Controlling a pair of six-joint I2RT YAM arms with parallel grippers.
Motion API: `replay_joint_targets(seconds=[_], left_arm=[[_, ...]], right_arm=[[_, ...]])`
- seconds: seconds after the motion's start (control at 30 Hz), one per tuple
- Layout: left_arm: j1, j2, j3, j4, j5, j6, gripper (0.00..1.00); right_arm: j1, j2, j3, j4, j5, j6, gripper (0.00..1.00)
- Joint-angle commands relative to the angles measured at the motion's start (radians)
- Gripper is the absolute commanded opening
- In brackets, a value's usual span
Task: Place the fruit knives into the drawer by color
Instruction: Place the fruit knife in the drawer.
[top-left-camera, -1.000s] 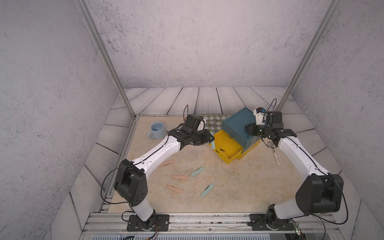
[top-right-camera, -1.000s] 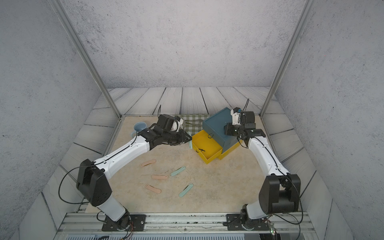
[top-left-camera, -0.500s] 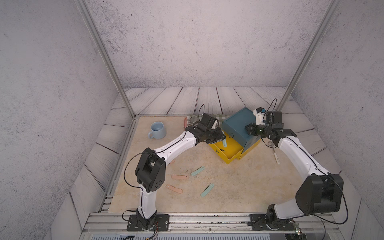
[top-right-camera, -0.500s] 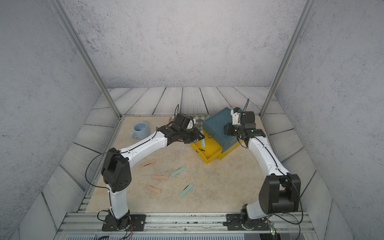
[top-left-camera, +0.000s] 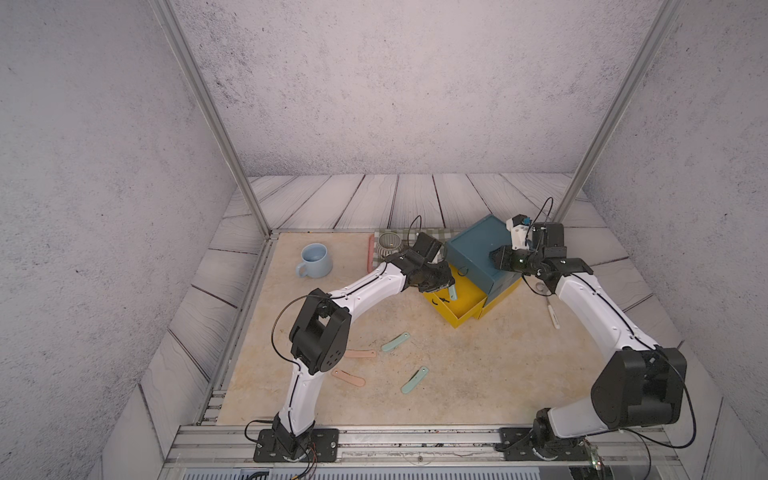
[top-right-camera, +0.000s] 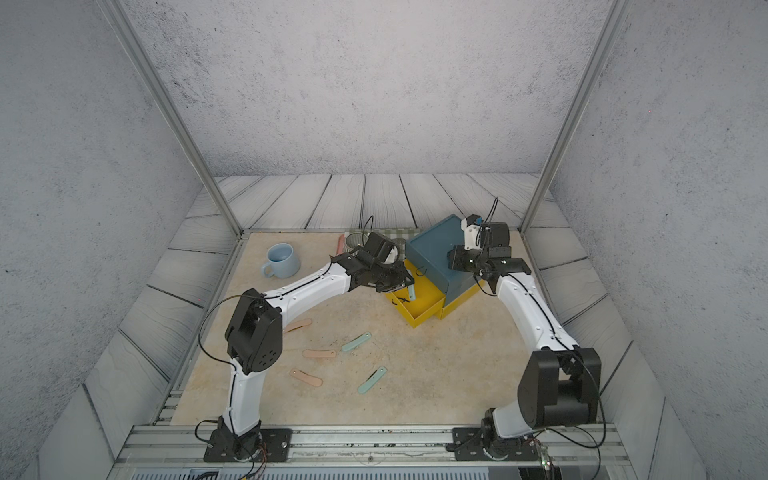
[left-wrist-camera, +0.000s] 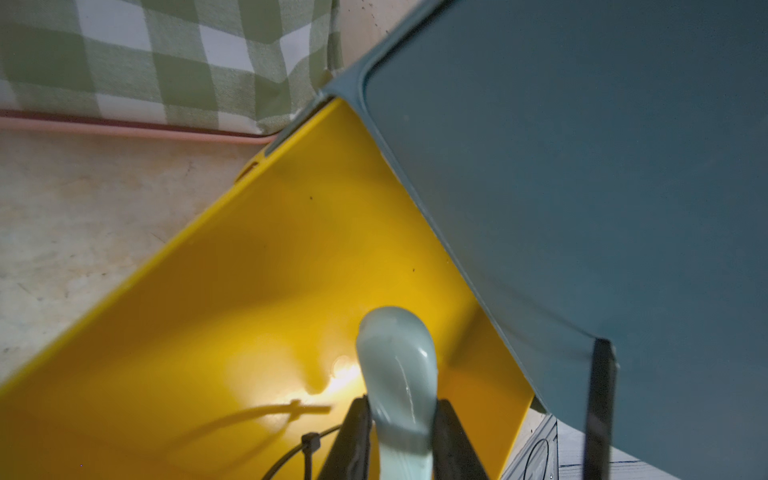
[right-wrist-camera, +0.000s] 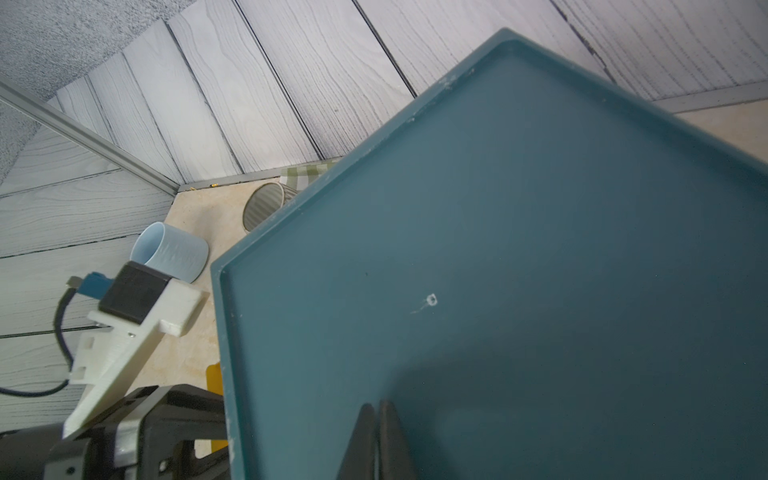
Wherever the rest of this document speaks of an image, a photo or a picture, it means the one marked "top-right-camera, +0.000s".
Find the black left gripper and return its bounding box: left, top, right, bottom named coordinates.
left=370, top=260, right=419, bottom=293

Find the teal drawer cabinet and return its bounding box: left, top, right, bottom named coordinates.
left=405, top=215, right=476, bottom=305

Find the yellow drawer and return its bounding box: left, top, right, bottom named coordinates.
left=437, top=284, right=480, bottom=319
left=386, top=260, right=445, bottom=328

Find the yellow bottom drawer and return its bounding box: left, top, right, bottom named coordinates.
left=437, top=284, right=480, bottom=319

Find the pink fruit knife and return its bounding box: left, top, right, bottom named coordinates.
left=283, top=318, right=313, bottom=334
left=302, top=349, right=337, bottom=359
left=289, top=369, right=323, bottom=388

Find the mint fruit knife front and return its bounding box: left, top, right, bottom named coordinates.
left=357, top=366, right=388, bottom=395

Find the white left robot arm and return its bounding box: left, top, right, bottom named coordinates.
left=222, top=232, right=415, bottom=437

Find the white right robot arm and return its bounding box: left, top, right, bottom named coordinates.
left=447, top=215, right=602, bottom=442

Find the pink fruit knife front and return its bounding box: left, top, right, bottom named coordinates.
left=289, top=369, right=323, bottom=388

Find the green checkered cloth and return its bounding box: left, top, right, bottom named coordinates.
left=344, top=228, right=422, bottom=239

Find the pink plastic tray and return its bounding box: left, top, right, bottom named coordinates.
left=336, top=233, right=346, bottom=255

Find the light blue ceramic mug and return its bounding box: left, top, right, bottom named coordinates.
left=261, top=243, right=301, bottom=279

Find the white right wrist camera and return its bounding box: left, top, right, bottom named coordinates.
left=461, top=214, right=483, bottom=250

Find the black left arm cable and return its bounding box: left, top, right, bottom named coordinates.
left=196, top=293, right=244, bottom=370

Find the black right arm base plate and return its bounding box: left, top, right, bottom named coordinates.
left=445, top=427, right=539, bottom=462

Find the grey aluminium corner post right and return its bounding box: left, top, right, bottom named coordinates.
left=518, top=0, right=631, bottom=235

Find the grey aluminium corner post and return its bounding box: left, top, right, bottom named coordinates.
left=518, top=0, right=631, bottom=235
left=97, top=0, right=244, bottom=239

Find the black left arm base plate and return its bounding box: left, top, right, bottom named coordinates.
left=203, top=417, right=293, bottom=464

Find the aluminium front rail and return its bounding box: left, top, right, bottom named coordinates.
left=108, top=425, right=637, bottom=479

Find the grey aluminium corner post left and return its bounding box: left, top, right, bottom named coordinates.
left=97, top=0, right=244, bottom=239

